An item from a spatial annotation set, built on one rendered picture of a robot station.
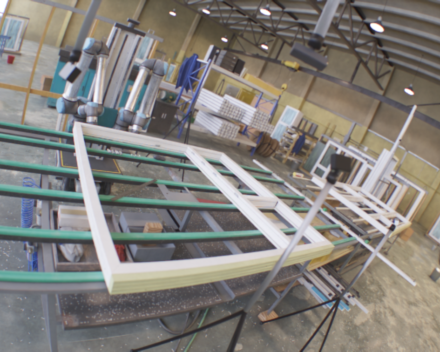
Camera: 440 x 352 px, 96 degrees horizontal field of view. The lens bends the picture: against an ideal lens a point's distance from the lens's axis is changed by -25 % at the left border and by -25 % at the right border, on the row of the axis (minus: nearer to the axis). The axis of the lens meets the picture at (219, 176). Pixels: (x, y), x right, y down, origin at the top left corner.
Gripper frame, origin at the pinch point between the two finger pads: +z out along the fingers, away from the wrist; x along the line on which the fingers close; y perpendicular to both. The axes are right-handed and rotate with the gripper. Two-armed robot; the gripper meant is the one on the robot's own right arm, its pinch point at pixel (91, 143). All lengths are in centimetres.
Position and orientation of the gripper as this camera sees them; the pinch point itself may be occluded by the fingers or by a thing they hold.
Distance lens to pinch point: 221.2
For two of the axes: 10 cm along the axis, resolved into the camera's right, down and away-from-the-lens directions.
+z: -0.3, 9.9, 1.4
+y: -7.3, -1.2, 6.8
